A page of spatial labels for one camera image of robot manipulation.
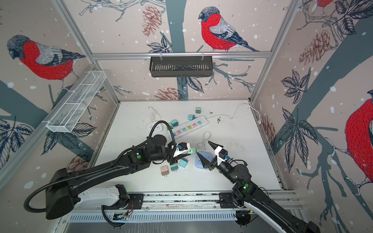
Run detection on blue square socket cube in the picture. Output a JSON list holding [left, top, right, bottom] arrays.
[[195, 151, 212, 170]]

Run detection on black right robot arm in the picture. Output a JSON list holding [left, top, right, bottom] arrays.
[[197, 141, 320, 233]]

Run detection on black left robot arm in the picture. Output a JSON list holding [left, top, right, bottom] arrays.
[[23, 128, 190, 219]]

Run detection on teal plug adapter front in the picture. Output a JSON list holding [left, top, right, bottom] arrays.
[[170, 164, 178, 172]]

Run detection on pink plug adapter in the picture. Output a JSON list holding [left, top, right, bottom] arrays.
[[161, 166, 169, 177]]

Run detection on white square socket cube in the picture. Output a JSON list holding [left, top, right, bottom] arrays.
[[147, 122, 163, 133]]

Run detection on white multicolour power strip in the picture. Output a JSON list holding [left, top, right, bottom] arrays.
[[172, 116, 208, 138]]

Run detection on white mesh shelf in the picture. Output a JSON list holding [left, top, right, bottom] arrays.
[[46, 70, 106, 133]]

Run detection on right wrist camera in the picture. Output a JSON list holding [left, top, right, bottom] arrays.
[[214, 146, 230, 161]]

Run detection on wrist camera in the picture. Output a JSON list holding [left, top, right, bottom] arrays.
[[214, 146, 230, 161], [173, 142, 191, 158]]

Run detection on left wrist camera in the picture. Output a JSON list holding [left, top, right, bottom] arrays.
[[173, 142, 191, 158]]

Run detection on white blue cube cable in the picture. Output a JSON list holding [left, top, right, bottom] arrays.
[[196, 131, 212, 151]]

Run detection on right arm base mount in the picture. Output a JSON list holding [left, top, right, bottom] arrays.
[[217, 191, 253, 209]]

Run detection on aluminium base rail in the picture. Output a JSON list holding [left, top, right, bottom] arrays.
[[59, 190, 304, 223]]

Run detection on white power strip cable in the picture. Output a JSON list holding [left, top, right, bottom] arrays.
[[206, 102, 262, 125]]

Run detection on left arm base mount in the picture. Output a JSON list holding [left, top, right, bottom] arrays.
[[101, 184, 144, 210]]

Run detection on black wire basket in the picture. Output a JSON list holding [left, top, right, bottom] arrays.
[[149, 56, 213, 78]]

